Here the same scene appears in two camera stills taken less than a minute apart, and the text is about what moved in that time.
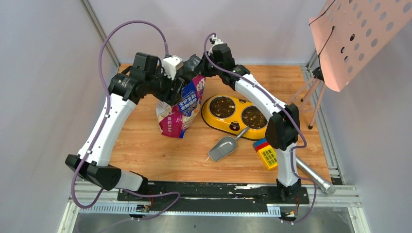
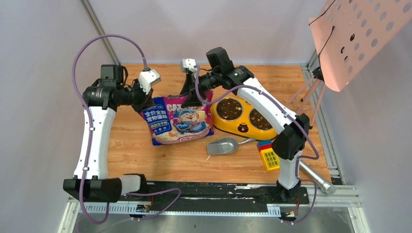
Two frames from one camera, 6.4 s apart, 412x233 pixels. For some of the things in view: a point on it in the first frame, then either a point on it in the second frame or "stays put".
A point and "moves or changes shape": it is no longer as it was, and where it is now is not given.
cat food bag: (175, 121) moves or changes shape
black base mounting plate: (213, 197) stays put
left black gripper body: (175, 94) → (141, 100)
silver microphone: (317, 178) stays put
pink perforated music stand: (347, 34) stays put
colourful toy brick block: (267, 153) stays put
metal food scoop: (225, 145) moves or changes shape
